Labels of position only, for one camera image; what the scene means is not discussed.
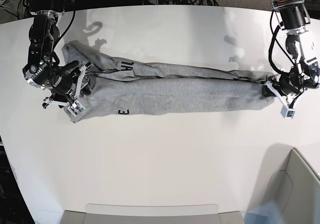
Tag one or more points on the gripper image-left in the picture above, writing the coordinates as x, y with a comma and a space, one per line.
68, 83

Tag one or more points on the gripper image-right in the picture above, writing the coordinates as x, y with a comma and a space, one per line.
282, 89

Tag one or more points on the grey T-shirt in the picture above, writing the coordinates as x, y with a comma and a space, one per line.
121, 86

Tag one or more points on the beige bin at right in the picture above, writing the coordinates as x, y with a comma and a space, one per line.
293, 193

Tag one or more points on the beige bin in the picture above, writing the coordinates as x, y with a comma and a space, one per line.
293, 193
102, 213

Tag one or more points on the beige bin at bottom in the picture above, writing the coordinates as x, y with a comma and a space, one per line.
102, 213

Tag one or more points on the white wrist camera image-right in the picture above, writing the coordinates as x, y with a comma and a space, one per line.
287, 112

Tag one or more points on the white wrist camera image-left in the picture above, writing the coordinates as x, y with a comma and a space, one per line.
76, 108

